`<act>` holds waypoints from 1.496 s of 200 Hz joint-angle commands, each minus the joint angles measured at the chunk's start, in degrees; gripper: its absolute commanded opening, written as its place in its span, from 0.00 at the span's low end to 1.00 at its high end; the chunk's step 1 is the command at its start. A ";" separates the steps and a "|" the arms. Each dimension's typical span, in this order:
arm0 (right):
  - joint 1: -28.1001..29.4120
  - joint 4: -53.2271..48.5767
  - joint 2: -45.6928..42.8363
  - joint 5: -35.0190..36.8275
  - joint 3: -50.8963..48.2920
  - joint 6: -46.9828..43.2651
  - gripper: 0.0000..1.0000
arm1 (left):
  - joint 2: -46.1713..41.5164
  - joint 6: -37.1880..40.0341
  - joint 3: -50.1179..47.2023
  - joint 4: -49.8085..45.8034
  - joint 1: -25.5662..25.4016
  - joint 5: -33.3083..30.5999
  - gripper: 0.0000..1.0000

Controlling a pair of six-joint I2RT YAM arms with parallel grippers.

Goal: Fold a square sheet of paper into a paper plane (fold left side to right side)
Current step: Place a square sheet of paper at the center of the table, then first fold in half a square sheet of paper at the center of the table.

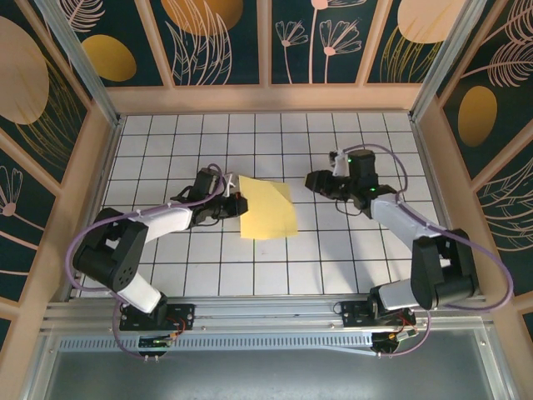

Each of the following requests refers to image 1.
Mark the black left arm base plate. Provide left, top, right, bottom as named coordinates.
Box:
left=119, top=302, right=196, bottom=332

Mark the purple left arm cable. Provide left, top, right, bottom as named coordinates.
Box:
left=66, top=162, right=230, bottom=362

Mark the aluminium side rail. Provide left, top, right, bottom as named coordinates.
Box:
left=62, top=116, right=125, bottom=302
left=410, top=116, right=475, bottom=298

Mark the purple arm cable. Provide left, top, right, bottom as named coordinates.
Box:
left=339, top=143, right=516, bottom=358
left=66, top=162, right=230, bottom=362

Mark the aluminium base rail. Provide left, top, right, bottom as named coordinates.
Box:
left=41, top=295, right=492, bottom=334

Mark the small controller circuit board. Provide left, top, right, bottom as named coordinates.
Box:
left=371, top=328, right=420, bottom=350
left=138, top=335, right=174, bottom=348

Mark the grey metal panel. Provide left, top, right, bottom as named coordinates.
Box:
left=24, top=328, right=513, bottom=400

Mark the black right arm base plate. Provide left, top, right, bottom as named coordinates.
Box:
left=341, top=300, right=417, bottom=328

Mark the aluminium corner post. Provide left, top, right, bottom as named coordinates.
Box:
left=410, top=0, right=489, bottom=122
left=33, top=0, right=122, bottom=126

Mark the yellow cloth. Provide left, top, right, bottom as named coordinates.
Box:
left=238, top=174, right=300, bottom=241

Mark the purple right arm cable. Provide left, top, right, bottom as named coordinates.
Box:
left=339, top=143, right=516, bottom=358

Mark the grey slotted cable duct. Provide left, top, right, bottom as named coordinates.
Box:
left=57, top=335, right=376, bottom=352

